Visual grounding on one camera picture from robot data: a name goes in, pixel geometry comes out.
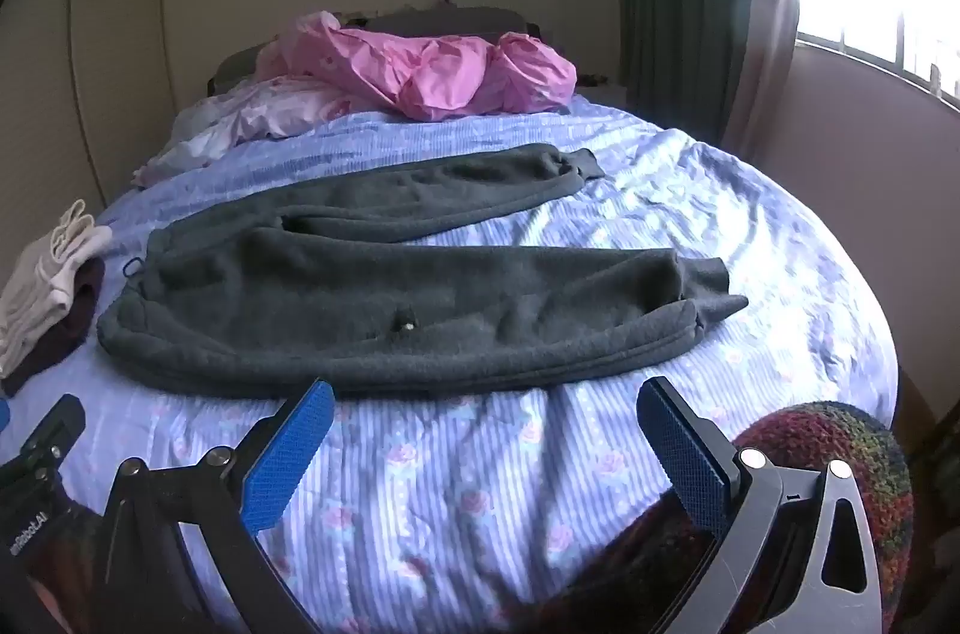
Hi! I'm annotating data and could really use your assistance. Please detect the stack of folded beige clothes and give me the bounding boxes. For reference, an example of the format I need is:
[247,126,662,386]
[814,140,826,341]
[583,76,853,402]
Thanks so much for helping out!
[0,200,113,378]

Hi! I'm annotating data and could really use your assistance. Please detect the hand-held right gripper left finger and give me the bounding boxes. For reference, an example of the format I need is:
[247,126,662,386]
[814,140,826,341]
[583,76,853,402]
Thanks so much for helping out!
[97,377,336,634]

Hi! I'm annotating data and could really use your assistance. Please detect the dark grey pants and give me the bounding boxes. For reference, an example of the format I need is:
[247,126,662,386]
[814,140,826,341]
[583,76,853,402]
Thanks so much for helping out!
[96,143,749,396]

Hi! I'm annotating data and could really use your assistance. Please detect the white wardrobe door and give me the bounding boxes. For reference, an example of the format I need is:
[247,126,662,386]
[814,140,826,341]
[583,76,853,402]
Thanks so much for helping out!
[67,0,181,208]

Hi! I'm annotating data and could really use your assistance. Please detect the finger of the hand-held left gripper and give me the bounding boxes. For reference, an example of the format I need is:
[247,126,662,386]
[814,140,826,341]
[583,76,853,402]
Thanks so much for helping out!
[13,394,87,481]

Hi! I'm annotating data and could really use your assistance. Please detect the pink crumpled blanket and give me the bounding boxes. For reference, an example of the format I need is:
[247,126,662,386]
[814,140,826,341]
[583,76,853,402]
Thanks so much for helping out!
[255,10,578,121]

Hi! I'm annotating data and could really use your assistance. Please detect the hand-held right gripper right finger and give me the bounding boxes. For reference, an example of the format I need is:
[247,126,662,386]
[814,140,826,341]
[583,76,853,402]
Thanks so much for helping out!
[637,377,883,634]

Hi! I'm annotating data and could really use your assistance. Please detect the blue striped floral bed sheet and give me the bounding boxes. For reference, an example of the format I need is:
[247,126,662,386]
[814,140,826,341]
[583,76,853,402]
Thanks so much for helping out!
[0,94,901,634]

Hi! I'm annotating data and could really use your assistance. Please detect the bedside table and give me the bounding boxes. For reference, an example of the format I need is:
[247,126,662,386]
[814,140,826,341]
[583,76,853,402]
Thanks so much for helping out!
[574,71,631,99]

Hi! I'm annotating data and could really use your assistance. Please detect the light pink floral cloth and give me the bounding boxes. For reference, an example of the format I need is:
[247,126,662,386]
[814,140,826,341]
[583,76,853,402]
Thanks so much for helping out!
[133,75,391,189]

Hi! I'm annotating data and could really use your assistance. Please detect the dark maroon folded cloth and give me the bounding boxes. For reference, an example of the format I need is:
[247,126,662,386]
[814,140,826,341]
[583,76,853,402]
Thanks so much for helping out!
[0,255,106,399]

